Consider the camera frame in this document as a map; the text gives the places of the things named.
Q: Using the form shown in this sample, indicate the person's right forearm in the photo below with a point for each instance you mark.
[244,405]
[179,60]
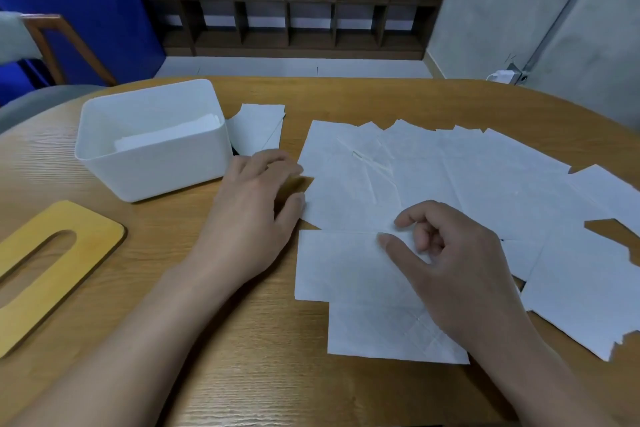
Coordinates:
[540,381]

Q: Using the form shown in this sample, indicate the white power adapter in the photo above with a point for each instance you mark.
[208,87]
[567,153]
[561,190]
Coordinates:
[502,76]

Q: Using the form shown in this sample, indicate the person's right thumb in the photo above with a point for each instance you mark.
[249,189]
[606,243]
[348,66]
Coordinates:
[400,256]

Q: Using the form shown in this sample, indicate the person's left forearm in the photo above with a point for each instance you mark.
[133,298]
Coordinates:
[135,341]

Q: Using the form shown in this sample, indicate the person's left hand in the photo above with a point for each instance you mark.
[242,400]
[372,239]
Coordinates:
[240,226]

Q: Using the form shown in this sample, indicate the stack of folded white tissues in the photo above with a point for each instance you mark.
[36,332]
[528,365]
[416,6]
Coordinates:
[170,133]

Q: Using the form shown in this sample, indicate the grey metal wall conduit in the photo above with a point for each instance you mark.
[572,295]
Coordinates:
[565,6]

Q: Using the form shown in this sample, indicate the yellow wooden slotted lid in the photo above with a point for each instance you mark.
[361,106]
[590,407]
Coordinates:
[85,241]

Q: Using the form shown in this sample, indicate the spread of white tissue sheets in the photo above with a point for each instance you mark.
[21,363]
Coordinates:
[500,186]

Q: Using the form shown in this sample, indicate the single creased white tissue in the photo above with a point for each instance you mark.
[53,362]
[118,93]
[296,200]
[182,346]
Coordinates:
[255,126]

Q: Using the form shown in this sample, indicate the white plastic tissue box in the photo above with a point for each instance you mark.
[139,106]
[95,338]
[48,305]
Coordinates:
[165,171]

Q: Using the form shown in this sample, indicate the person's right hand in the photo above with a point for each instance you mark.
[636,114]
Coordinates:
[465,281]

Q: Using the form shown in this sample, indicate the wooden chair with grey cushion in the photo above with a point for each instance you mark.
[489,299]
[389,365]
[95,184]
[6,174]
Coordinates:
[45,41]

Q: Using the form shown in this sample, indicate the person's left thumb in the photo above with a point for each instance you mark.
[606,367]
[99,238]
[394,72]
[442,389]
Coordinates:
[291,215]

